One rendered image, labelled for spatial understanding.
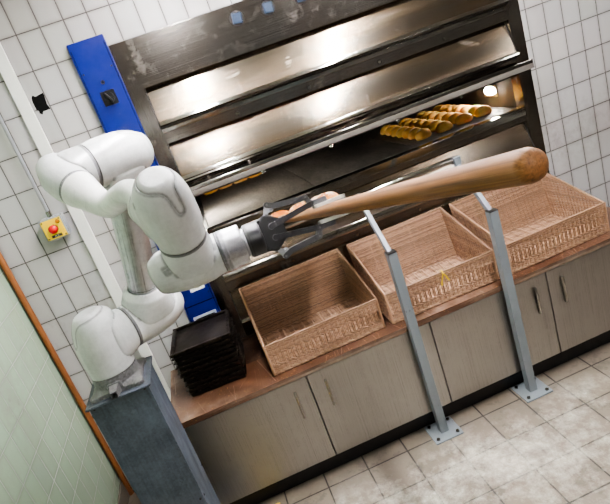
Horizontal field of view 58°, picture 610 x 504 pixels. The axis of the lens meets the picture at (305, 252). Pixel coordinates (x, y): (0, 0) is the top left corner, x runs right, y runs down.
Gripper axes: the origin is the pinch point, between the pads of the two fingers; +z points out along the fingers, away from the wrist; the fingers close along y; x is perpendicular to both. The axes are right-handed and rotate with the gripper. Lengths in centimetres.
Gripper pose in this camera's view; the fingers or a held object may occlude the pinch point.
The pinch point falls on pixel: (331, 209)
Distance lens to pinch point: 122.4
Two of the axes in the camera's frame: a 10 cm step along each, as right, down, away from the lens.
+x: 1.5, 0.4, -9.9
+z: 9.2, -3.7, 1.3
